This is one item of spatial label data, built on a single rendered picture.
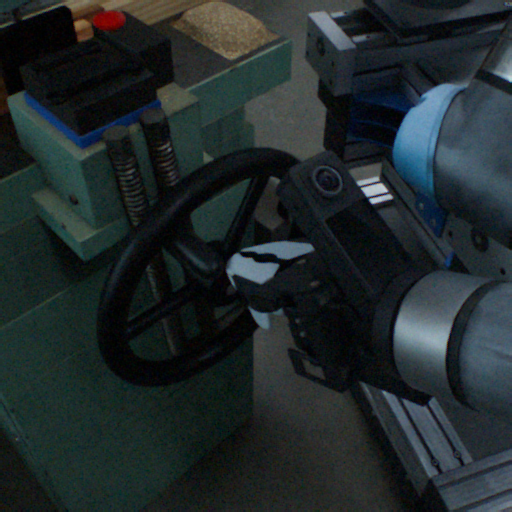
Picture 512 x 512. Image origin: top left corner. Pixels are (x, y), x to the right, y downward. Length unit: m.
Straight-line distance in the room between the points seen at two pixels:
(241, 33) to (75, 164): 0.33
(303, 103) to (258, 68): 1.53
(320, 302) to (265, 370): 1.13
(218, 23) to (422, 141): 0.46
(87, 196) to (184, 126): 0.12
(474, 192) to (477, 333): 0.11
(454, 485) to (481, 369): 0.90
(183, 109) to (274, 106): 1.71
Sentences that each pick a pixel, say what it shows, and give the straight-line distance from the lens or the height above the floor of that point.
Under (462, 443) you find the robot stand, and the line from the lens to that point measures 1.28.
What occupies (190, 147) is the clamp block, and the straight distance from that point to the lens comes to 0.66.
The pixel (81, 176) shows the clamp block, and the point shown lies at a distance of 0.60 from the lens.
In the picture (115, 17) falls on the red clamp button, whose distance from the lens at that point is 0.65.
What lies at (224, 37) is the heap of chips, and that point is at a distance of 0.84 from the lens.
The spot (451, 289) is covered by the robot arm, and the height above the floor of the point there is 1.04.
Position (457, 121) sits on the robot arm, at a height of 1.07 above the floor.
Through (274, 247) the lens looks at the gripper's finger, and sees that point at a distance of 0.53.
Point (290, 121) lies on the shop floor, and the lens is 2.27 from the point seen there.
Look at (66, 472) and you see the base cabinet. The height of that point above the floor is 0.33.
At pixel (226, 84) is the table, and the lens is 0.81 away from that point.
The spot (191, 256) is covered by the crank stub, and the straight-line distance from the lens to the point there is 0.54.
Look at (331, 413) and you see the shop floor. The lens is 1.51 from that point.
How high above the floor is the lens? 1.31
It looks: 47 degrees down
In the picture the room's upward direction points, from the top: straight up
